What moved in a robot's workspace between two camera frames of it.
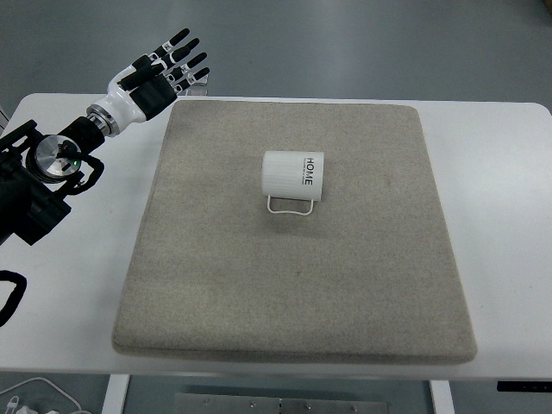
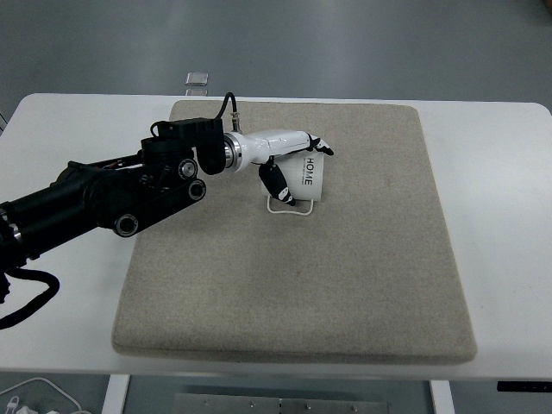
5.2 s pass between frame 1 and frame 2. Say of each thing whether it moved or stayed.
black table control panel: stayed
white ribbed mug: stayed
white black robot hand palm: moved
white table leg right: stayed
